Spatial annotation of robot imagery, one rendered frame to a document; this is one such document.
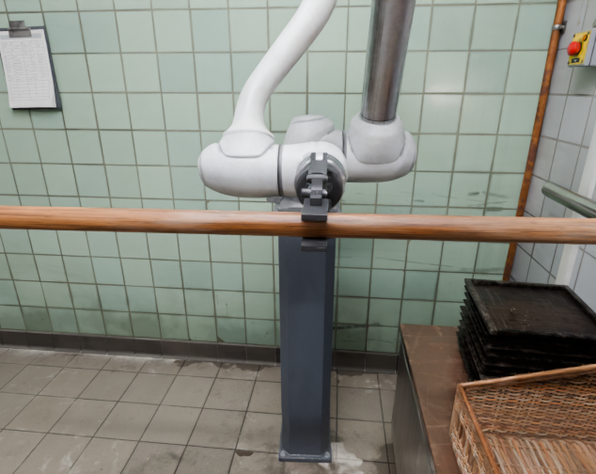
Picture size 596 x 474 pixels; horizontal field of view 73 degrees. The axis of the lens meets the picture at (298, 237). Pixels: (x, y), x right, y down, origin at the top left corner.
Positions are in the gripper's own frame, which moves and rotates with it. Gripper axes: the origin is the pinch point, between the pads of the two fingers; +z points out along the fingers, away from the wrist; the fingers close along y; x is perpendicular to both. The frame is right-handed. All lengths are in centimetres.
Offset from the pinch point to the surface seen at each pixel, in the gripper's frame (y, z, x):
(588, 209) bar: 3.1, -20.0, -43.8
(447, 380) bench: 62, -48, -37
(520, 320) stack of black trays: 39, -45, -50
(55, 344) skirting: 117, -127, 145
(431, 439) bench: 62, -27, -27
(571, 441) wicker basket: 60, -27, -58
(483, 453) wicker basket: 47, -11, -31
